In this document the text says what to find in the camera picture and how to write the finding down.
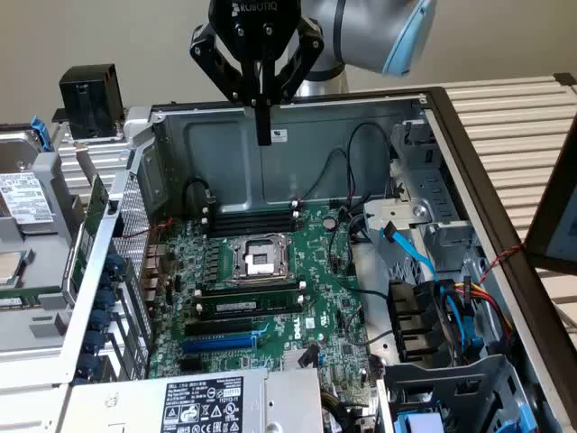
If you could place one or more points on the blue disk rail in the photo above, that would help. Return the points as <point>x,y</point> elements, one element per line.
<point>41,133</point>

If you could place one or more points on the open grey PC case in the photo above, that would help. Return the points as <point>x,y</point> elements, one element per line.
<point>216,158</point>

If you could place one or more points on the green Dell motherboard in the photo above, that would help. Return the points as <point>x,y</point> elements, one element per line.
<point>324,270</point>

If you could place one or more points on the blue grey drive cage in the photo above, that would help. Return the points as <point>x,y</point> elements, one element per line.
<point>451,379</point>

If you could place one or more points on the blue drive rail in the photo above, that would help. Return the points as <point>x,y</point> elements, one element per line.
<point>527,419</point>

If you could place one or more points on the dark framed monitor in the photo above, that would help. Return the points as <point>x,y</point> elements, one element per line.
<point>547,216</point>

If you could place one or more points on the RAM slot with black clips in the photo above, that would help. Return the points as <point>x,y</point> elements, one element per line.
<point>252,231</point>
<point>252,288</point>
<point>252,296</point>
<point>252,220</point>

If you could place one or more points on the black plastic fan duct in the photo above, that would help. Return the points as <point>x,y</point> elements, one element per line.
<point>412,320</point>

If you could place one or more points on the short black expansion slot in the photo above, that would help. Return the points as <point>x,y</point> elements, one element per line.
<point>191,365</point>

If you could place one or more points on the long black expansion slot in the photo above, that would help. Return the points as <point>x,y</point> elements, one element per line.
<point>216,328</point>

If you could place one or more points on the silver coin battery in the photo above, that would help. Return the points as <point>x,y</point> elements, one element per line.
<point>329,222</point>

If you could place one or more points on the green graphics card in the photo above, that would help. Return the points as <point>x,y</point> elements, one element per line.
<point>94,203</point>

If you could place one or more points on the white label sticker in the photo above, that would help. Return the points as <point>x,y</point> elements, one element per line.
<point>280,135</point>

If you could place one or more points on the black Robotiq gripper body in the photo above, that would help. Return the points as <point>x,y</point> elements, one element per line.
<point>254,27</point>

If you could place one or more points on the silver chipset heat sink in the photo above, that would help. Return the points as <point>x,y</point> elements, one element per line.
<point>290,361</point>

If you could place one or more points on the black intrusion switch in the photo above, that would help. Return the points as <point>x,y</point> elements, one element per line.
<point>112,206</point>

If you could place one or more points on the silver hard disk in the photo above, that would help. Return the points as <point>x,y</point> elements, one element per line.
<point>22,198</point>

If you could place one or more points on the silver CPU socket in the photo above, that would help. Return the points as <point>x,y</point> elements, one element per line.
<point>259,259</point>

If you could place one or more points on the blue card retention clip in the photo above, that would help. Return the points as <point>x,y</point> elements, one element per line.
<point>88,363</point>
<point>106,280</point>
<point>97,340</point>
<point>98,321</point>
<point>107,300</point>
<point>116,261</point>

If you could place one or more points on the black CPU cooler block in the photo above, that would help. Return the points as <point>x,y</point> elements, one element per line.
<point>90,104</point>

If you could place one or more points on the RAM slot with white clips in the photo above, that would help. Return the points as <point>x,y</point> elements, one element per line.
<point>295,204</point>
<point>301,299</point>
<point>295,215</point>
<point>301,284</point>

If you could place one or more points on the grey disk bay cage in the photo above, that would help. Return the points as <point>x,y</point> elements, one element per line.
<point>433,189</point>

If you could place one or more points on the silver CPU chip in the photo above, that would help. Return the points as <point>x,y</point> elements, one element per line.
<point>9,268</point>

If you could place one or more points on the pale blue plastic block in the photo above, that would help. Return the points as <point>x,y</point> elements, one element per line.
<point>419,424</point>

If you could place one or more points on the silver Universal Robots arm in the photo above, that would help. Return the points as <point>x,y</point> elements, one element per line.
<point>360,31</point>

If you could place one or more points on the silver power supply unit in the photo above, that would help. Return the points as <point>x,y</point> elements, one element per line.
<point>135,406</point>

